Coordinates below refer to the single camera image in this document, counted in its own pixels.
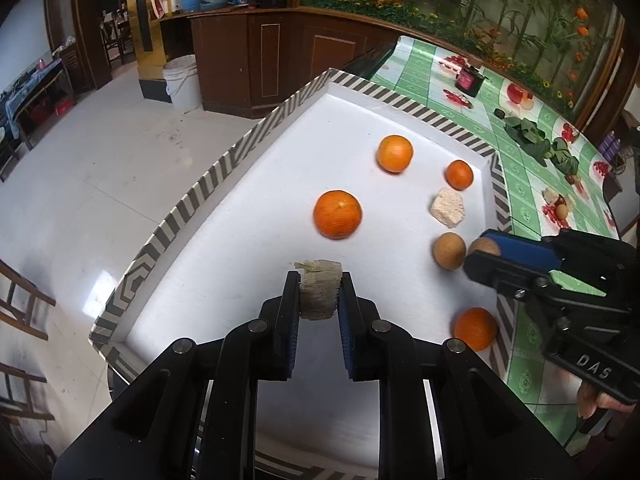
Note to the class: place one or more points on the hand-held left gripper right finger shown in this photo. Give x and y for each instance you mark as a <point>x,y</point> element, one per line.
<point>346,342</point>

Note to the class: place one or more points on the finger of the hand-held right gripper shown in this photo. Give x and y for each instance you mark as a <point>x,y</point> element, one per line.
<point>500,272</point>
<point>522,250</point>

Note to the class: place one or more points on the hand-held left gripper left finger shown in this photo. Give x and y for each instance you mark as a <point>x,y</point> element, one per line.
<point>292,332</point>

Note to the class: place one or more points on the brown longan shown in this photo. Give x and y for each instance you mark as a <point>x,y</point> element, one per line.
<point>481,247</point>
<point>448,251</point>
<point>562,211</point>

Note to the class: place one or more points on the beige crumbly cake piece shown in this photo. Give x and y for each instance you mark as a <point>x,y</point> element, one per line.
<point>317,292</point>

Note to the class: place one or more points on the white tray with striped rim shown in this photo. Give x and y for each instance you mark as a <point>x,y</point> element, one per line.
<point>250,235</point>

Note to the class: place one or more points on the person's right hand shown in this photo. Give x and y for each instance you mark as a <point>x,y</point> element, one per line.
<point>590,402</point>

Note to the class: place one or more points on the orange mandarin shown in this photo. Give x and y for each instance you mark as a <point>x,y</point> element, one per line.
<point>475,330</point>
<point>394,154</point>
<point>459,174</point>
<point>337,215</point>

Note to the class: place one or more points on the dark green leaves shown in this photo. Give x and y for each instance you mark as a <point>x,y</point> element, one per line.
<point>525,132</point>

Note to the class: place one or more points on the purple bottle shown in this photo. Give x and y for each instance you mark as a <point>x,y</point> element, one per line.
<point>605,144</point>
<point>615,146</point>

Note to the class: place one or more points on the red black canister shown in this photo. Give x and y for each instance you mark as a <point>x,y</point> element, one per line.
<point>470,81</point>

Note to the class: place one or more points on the green fruit printed tablecloth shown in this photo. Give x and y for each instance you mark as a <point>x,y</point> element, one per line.
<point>430,65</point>

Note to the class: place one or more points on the artificial flower plant display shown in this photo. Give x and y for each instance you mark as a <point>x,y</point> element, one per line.
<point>475,0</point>

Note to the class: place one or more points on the brown wooden counter cabinet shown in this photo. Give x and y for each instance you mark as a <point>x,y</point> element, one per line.
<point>280,60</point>

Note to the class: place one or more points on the white plastic bucket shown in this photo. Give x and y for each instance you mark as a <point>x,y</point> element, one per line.
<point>182,82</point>

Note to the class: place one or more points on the wooden chair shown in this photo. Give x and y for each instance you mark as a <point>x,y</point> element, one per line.
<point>114,35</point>

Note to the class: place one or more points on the table with blue cloth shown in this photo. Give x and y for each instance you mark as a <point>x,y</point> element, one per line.
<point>35,90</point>

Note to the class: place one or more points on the wooden ladder frame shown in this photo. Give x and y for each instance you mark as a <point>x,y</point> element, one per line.
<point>20,310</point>

